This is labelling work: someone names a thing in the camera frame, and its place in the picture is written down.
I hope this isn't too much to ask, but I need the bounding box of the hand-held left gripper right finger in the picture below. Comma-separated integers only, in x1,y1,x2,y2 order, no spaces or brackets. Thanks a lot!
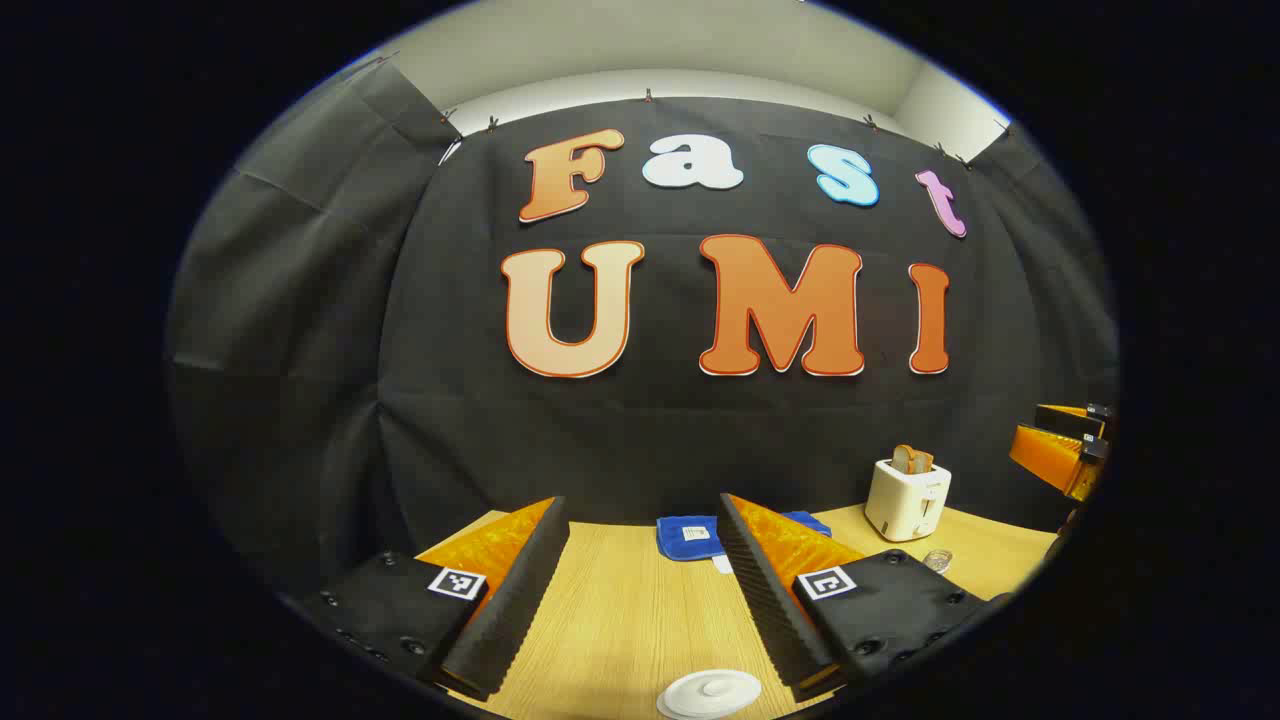
718,492,1011,693

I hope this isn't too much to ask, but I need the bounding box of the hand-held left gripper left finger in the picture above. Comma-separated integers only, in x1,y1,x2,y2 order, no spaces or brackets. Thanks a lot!
300,495,571,701

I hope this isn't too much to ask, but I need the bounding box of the white teacup lid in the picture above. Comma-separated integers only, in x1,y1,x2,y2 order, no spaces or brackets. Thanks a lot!
664,670,762,717

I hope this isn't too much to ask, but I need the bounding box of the blue towel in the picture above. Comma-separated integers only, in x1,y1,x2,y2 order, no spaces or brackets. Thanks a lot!
656,511,833,573

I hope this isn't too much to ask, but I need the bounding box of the white toaster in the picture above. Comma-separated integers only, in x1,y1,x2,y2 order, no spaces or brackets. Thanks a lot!
865,458,952,542

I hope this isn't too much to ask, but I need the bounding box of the black backdrop cloth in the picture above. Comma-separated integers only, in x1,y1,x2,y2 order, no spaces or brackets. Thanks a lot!
165,60,1119,601

